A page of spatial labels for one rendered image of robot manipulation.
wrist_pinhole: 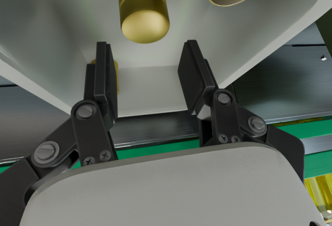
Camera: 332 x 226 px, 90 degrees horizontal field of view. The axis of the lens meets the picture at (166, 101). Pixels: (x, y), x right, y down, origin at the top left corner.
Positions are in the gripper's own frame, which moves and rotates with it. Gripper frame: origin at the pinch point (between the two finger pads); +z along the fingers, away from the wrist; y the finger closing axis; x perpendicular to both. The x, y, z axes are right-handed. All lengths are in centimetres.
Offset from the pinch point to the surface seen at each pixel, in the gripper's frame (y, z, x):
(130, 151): -2.6, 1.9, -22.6
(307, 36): 27.9, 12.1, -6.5
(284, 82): 22.3, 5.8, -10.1
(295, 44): 27.7, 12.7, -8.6
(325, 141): 28.5, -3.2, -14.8
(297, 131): 23.4, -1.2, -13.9
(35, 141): -17.2, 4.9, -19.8
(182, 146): 7.1, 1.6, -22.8
